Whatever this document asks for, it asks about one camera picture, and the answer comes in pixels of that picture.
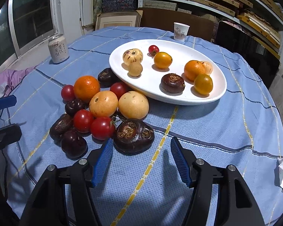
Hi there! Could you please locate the dark chestnut pile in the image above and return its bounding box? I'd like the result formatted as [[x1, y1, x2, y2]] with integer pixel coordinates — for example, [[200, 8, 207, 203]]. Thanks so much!
[[49, 113, 73, 141]]

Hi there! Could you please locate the dark purple plum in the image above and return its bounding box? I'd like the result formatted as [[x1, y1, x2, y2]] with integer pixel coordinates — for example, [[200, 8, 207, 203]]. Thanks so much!
[[65, 99, 86, 117], [60, 130, 88, 159]]

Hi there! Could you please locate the dark purple plum front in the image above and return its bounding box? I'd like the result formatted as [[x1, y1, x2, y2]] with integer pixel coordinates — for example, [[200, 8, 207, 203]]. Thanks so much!
[[60, 130, 88, 159]]

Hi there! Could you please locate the red tomato pile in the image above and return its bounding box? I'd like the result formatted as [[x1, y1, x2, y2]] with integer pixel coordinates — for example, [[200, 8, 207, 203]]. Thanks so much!
[[73, 110, 95, 133]]

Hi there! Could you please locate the red tomato with stem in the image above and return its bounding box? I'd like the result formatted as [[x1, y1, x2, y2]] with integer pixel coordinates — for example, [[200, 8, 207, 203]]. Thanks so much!
[[90, 116, 115, 140]]

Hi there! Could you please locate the orange-yellow round fruit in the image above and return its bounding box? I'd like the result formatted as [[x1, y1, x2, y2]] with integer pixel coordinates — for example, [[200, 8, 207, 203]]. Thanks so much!
[[89, 90, 119, 117]]

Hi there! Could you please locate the large dark water chestnut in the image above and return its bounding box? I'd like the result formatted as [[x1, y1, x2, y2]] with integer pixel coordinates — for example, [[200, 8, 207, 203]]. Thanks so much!
[[113, 118, 155, 156]]

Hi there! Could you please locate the pale yellow round fruit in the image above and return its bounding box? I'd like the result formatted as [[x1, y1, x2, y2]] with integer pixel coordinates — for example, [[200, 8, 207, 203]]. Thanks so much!
[[118, 91, 149, 119]]

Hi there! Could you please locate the small tan longan fruit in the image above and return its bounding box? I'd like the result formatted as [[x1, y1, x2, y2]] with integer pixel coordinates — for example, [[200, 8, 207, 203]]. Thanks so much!
[[128, 62, 143, 77]]

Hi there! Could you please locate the small orange citrus fruit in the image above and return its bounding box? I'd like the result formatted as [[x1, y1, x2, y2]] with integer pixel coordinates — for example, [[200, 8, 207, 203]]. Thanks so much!
[[154, 52, 173, 69]]

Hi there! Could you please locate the pink cloth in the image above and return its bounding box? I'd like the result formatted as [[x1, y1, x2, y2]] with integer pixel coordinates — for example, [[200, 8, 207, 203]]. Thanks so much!
[[0, 67, 35, 98]]

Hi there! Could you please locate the white beverage can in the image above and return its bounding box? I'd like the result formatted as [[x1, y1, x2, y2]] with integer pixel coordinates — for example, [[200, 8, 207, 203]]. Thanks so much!
[[48, 34, 69, 64]]

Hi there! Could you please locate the blue checked tablecloth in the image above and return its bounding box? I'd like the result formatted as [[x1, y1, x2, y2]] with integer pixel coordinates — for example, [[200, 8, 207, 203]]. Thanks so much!
[[0, 27, 283, 225]]

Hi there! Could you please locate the orange mandarin on table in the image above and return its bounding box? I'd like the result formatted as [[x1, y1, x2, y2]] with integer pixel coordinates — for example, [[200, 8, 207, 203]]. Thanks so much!
[[73, 76, 100, 104]]

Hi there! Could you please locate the dark chestnut beside plate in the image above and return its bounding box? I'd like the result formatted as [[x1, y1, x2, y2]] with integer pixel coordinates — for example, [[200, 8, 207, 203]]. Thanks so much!
[[97, 68, 119, 88]]

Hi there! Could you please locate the yellow-orange citrus on plate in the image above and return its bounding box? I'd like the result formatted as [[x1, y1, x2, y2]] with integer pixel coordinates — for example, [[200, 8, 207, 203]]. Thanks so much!
[[194, 74, 213, 95]]

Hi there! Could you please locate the cardboard box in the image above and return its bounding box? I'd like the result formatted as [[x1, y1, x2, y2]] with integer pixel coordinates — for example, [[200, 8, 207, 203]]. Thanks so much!
[[95, 10, 143, 30]]

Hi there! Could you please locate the pale yellow striped melon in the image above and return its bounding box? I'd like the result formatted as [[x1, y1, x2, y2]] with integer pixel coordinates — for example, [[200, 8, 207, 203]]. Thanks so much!
[[123, 48, 143, 66]]

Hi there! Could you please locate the dark brown water chestnut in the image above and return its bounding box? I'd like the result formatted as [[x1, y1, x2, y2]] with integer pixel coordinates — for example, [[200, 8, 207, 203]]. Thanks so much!
[[160, 73, 185, 93]]

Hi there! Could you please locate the pale striped melon behind mandarin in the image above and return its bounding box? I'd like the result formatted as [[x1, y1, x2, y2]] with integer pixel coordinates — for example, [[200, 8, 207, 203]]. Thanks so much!
[[201, 61, 213, 75]]

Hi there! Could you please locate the large orange mandarin on plate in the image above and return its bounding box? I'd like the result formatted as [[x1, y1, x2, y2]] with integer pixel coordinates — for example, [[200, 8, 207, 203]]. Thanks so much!
[[184, 60, 205, 82]]

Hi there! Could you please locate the small red cherry tomato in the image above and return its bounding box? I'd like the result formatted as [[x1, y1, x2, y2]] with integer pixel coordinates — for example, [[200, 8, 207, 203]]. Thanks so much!
[[148, 45, 159, 57]]

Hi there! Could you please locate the black chair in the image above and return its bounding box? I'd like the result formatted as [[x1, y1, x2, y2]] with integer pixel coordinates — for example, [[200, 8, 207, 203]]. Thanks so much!
[[215, 21, 280, 88]]

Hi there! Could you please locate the dark wooden chair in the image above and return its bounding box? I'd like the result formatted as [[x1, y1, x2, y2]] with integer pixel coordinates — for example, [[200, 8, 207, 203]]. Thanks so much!
[[139, 8, 215, 41]]

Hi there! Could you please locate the white paper cup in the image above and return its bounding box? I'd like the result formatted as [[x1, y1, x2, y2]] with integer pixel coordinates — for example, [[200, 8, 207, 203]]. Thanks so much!
[[174, 22, 190, 41]]

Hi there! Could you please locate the metal storage shelf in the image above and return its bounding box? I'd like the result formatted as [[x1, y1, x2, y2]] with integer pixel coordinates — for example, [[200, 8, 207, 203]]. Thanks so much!
[[94, 0, 283, 61]]

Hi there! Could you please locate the black cable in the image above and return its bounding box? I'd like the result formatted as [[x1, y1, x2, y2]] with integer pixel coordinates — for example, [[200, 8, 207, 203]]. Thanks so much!
[[0, 84, 15, 125]]

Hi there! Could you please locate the window frame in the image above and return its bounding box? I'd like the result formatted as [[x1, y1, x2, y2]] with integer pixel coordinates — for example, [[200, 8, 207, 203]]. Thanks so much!
[[0, 0, 55, 69]]

